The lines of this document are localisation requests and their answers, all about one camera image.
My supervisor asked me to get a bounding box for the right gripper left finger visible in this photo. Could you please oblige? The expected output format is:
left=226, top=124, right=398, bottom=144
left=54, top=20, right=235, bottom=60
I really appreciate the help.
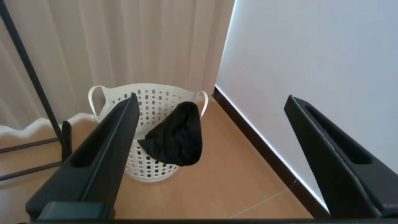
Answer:
left=25, top=92, right=141, bottom=220

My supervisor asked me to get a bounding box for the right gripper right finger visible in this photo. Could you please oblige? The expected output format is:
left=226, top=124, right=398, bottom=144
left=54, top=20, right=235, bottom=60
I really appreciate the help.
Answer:
left=284, top=95, right=398, bottom=218

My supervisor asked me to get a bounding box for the black garment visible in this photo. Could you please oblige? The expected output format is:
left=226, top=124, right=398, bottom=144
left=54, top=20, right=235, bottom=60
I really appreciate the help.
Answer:
left=137, top=101, right=203, bottom=167

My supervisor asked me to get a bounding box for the white laundry basket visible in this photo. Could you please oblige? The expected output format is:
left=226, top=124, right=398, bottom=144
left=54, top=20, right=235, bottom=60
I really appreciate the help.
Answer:
left=88, top=83, right=209, bottom=183

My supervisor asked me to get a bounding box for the black clothes rack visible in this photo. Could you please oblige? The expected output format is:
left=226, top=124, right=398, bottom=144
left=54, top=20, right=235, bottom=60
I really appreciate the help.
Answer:
left=0, top=0, right=73, bottom=182

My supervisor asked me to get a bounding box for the beige curtain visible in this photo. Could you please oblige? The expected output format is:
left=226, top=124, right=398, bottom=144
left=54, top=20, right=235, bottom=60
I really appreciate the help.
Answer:
left=0, top=0, right=236, bottom=139

